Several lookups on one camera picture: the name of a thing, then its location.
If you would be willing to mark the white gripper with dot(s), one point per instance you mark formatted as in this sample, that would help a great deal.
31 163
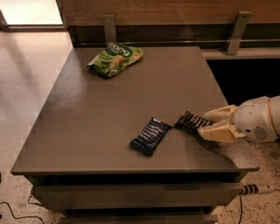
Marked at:
253 119

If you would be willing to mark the black chocolate rxbar wrapper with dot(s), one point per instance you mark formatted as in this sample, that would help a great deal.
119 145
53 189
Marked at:
190 123

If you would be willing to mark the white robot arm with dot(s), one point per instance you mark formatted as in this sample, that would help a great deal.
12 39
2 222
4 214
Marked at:
257 120

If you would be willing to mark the blue blueberry rxbar wrapper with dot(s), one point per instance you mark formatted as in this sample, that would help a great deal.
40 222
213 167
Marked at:
150 137

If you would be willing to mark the upper grey drawer front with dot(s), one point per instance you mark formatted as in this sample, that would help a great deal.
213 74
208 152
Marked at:
70 197

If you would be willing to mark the grey drawer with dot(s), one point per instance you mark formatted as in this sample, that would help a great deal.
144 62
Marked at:
189 219
70 197

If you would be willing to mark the lower grey drawer front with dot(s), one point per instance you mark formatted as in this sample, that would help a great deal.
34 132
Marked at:
189 219

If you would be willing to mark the green chip bag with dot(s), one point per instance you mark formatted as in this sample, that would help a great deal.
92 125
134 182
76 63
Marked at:
114 59

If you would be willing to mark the grey drawer cabinet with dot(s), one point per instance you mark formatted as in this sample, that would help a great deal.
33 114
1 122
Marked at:
82 134

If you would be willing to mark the black white striped handle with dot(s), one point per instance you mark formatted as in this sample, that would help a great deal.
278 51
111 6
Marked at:
257 189

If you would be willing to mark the right metal bracket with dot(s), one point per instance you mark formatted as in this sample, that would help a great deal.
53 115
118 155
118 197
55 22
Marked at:
235 38

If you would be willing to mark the wooden wall panel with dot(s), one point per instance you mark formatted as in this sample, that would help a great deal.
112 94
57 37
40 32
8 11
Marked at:
168 12

